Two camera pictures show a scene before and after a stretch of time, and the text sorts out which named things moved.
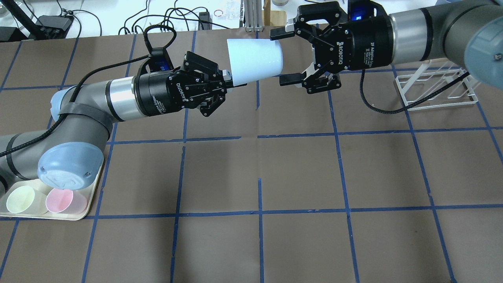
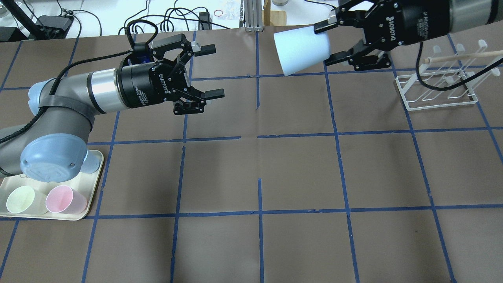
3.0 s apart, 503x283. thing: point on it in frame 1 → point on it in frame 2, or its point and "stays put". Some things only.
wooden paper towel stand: (272, 18) stays put
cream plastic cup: (26, 200) stays put
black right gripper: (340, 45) → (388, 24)
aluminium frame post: (253, 10) stays put
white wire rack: (413, 87) stays put
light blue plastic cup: (252, 59) → (299, 48)
